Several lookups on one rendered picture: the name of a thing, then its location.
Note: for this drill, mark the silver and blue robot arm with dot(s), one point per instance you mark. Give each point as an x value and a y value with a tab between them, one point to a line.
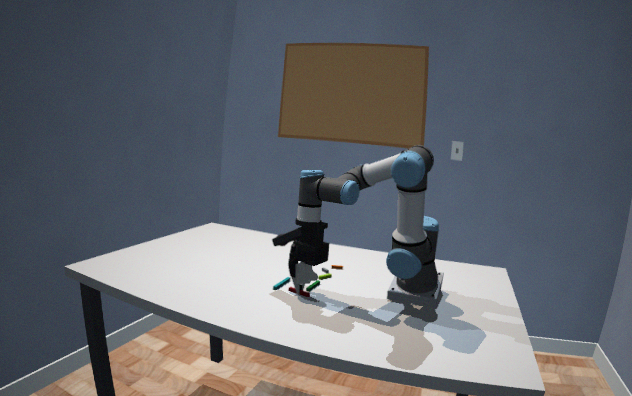
408	241

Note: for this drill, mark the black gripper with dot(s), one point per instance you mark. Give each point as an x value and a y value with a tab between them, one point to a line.
308	245

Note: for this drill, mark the turquoise rod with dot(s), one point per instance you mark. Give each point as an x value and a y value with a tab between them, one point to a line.
278	285

